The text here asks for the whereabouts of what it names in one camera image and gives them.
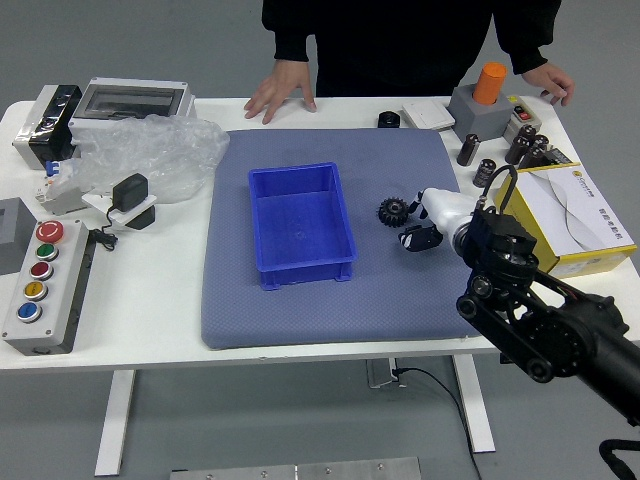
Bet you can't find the person's right hand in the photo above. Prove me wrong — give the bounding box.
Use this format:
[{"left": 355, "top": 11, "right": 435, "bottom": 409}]
[{"left": 243, "top": 59, "right": 319, "bottom": 125}]

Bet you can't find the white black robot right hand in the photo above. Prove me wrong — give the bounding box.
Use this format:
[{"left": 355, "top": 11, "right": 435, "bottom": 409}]
[{"left": 398, "top": 187, "right": 476, "bottom": 254}]

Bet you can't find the person's left hand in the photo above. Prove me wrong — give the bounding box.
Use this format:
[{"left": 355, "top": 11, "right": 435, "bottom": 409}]
[{"left": 519, "top": 63, "right": 576, "bottom": 107}]

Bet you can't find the big black gear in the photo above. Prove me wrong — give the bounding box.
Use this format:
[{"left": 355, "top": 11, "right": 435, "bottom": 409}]
[{"left": 377, "top": 197, "right": 412, "bottom": 230}]

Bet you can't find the blue plastic box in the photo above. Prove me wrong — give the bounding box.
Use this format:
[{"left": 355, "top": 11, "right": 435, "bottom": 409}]
[{"left": 248, "top": 161, "right": 359, "bottom": 293}]

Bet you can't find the white distribution box clear lid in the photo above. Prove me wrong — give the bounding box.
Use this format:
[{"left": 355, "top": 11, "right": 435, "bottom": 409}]
[{"left": 68, "top": 77, "right": 196, "bottom": 146}]

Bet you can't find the grey under-table box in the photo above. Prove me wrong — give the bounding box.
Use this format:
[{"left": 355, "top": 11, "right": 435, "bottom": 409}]
[{"left": 364, "top": 358, "right": 401, "bottom": 390}]

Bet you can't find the grey black junction box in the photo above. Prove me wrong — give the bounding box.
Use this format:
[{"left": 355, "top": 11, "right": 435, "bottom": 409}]
[{"left": 12, "top": 83, "right": 84, "bottom": 171}]

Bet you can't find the grey square box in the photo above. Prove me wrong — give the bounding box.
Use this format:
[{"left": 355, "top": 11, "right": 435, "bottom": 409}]
[{"left": 0, "top": 197, "right": 37, "bottom": 277}]

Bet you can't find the grey five-button control box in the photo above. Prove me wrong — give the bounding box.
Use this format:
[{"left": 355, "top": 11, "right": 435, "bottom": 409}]
[{"left": 1, "top": 218, "right": 91, "bottom": 357}]

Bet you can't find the dark cylindrical capacitor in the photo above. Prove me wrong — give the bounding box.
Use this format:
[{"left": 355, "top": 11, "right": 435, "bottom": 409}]
[
  {"left": 472, "top": 157, "right": 497, "bottom": 189},
  {"left": 504, "top": 124, "right": 537, "bottom": 166},
  {"left": 456, "top": 133, "right": 482, "bottom": 167},
  {"left": 517, "top": 133, "right": 550, "bottom": 170}
]

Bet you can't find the orange cylinder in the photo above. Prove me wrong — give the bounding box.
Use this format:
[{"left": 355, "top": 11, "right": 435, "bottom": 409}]
[{"left": 472, "top": 61, "right": 508, "bottom": 106}]

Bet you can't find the small black labelled component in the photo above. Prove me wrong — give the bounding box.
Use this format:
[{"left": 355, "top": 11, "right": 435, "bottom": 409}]
[{"left": 542, "top": 144, "right": 574, "bottom": 167}]

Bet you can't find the grey block holder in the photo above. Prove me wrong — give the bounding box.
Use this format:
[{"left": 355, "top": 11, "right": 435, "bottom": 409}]
[{"left": 447, "top": 84, "right": 516, "bottom": 143}]

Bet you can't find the person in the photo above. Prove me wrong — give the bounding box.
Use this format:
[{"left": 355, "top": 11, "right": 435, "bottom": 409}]
[{"left": 260, "top": 0, "right": 564, "bottom": 99}]

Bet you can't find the yellow white carton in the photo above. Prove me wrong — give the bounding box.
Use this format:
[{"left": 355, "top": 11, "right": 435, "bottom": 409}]
[{"left": 493, "top": 162, "right": 639, "bottom": 280}]

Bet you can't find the blue-grey mat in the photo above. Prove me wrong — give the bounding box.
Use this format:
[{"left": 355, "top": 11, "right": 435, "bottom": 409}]
[{"left": 200, "top": 127, "right": 494, "bottom": 350}]

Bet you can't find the clear plastic bag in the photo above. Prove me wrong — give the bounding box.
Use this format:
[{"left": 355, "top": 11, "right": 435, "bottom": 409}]
[{"left": 47, "top": 113, "right": 231, "bottom": 206}]

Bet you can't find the black power adapter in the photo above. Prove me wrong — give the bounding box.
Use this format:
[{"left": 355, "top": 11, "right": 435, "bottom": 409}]
[{"left": 112, "top": 172, "right": 150, "bottom": 214}]

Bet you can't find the white table leg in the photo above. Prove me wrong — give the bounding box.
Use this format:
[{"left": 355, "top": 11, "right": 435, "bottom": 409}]
[
  {"left": 93, "top": 369, "right": 137, "bottom": 477},
  {"left": 452, "top": 354, "right": 496, "bottom": 455}
]

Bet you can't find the white blue circuit breaker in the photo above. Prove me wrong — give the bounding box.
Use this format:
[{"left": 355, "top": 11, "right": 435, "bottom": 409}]
[{"left": 34, "top": 159, "right": 89, "bottom": 217}]

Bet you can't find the grey metal plate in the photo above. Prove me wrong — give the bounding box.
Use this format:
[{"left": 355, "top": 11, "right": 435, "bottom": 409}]
[{"left": 169, "top": 456, "right": 422, "bottom": 480}]

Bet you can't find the grey red-button switch box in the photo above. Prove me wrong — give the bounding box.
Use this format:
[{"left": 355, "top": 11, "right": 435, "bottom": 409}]
[{"left": 502, "top": 97, "right": 544, "bottom": 146}]

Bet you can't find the white wall switch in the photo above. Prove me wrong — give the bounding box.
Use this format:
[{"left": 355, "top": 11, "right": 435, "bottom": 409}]
[{"left": 401, "top": 98, "right": 457, "bottom": 132}]

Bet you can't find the black under-table cable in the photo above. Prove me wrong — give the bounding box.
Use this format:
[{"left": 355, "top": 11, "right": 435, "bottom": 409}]
[{"left": 392, "top": 367, "right": 484, "bottom": 480}]

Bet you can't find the black adapter cord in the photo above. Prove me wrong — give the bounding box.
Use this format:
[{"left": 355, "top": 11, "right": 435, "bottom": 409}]
[{"left": 88, "top": 207, "right": 121, "bottom": 251}]

